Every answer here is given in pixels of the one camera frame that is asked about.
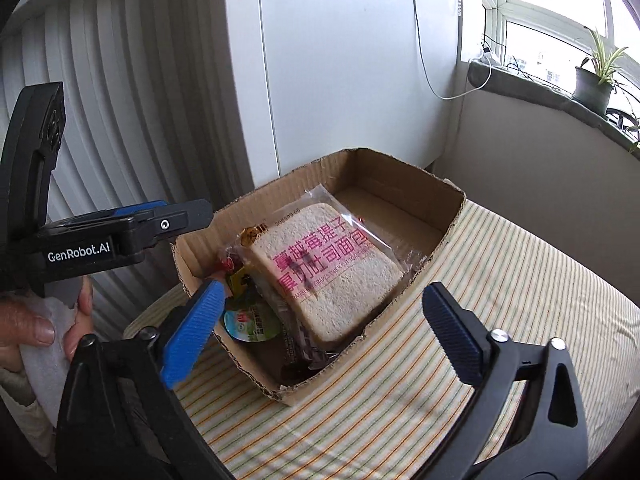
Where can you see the clear packet dark cake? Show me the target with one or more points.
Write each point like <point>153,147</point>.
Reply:
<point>300,350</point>

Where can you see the sliced bread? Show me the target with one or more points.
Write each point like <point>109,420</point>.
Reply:
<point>320,280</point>

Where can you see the small trailing plant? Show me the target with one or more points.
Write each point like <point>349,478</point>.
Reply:
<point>625,115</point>

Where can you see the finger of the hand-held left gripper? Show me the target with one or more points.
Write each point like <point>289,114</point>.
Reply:
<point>170,220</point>
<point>30,170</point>

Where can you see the person's left hand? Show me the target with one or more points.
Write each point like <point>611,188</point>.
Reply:
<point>30,325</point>

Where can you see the potted spider plant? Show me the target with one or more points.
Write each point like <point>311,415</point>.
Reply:
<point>592,92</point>

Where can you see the white cabinet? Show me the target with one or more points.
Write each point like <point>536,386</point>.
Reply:
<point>350,60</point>

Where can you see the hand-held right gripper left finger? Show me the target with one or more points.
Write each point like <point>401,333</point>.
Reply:
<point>192,332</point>

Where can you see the white slatted panel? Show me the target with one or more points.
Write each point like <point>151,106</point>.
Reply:
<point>125,110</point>

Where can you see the brown cardboard box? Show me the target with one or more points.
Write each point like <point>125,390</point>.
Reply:
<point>390,175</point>

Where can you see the white power strip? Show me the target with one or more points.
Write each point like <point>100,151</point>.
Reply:
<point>487,57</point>

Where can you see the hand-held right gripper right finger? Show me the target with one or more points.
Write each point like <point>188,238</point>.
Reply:
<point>452,335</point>

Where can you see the colourful jelly cup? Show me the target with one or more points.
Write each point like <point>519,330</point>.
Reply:
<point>250,327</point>

